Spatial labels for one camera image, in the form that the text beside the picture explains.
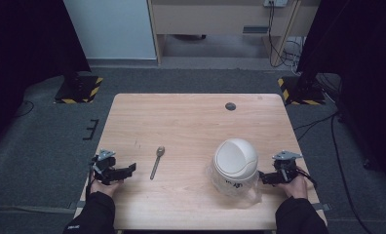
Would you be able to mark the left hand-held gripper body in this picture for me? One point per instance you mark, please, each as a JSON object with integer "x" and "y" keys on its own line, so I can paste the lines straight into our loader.
{"x": 104, "y": 167}

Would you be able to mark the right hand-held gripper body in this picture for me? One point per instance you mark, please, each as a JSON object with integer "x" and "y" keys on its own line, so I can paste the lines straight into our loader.
{"x": 285, "y": 167}

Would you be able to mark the metal spoon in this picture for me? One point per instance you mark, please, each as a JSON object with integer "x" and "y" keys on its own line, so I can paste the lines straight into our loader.
{"x": 156, "y": 164}

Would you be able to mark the white swing-lid trash bin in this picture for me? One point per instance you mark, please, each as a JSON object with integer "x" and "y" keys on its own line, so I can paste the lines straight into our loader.
{"x": 236, "y": 164}

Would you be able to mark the person's left hand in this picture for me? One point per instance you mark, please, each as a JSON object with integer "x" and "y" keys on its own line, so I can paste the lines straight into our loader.
{"x": 105, "y": 187}

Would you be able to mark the person's right hand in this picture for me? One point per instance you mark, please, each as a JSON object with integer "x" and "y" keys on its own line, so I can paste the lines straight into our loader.
{"x": 296, "y": 187}

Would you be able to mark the black stand base striped edge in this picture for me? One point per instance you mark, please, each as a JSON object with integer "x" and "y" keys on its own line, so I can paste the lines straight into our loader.
{"x": 79, "y": 89}
{"x": 303, "y": 92}

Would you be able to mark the black curtain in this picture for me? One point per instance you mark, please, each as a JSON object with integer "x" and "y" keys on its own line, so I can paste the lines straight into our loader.
{"x": 22, "y": 48}
{"x": 366, "y": 65}

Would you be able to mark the grey power strip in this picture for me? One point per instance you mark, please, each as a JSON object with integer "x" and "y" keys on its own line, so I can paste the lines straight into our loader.
{"x": 275, "y": 2}

